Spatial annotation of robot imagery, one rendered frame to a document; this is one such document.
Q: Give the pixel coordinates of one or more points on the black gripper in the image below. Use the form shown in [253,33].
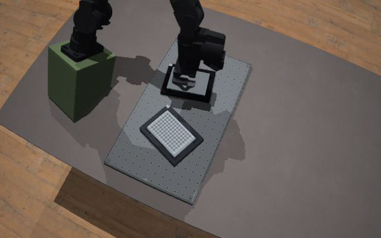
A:
[180,70]

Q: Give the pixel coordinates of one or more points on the white multi-well plate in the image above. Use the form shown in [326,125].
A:
[171,133]

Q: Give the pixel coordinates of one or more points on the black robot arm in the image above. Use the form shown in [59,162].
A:
[93,14]

